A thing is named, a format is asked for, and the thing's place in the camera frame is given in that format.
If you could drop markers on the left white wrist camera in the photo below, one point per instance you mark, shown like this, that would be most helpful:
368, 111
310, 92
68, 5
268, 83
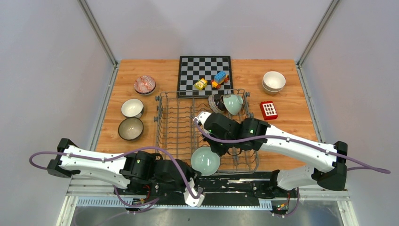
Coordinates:
190, 197

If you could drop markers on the beige floral bowl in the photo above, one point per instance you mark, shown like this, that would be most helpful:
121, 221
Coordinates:
271, 92

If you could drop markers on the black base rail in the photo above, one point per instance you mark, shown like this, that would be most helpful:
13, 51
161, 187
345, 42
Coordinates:
226, 190

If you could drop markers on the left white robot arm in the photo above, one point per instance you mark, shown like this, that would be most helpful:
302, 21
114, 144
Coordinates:
127, 171

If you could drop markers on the blue zigzag bowl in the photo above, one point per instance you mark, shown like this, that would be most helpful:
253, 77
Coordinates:
144, 84

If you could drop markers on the teal white dotted bowl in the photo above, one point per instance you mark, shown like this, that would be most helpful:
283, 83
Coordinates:
132, 108

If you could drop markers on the light blue striped bowl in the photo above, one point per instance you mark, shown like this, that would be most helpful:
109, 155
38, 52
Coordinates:
205, 161

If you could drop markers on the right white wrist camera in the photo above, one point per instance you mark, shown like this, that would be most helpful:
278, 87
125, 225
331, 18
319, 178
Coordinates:
201, 118

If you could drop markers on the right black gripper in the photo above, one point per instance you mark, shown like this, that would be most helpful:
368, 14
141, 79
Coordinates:
220, 151

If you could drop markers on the blue orange toy truck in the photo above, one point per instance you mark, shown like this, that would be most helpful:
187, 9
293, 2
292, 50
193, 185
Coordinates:
219, 79

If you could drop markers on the yellow toy car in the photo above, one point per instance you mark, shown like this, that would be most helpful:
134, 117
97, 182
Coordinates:
200, 84

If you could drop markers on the black patterned bowl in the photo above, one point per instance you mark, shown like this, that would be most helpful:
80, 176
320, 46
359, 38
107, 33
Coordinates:
216, 103

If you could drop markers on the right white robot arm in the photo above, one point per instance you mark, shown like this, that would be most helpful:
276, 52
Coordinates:
325, 163

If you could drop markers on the red toy block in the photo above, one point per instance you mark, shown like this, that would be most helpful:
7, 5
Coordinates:
268, 110

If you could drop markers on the black white checkerboard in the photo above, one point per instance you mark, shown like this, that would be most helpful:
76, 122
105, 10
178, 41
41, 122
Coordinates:
194, 68

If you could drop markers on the dark teal glazed bowl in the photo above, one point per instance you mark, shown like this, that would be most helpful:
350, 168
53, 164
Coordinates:
130, 129

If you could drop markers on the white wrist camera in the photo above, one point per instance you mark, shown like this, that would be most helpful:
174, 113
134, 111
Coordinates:
190, 197
201, 118

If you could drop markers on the mint green bowl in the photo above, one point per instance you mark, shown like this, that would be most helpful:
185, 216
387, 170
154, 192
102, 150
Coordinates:
233, 103

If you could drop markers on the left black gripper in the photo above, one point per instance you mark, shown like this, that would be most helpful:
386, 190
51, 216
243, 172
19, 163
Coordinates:
192, 173

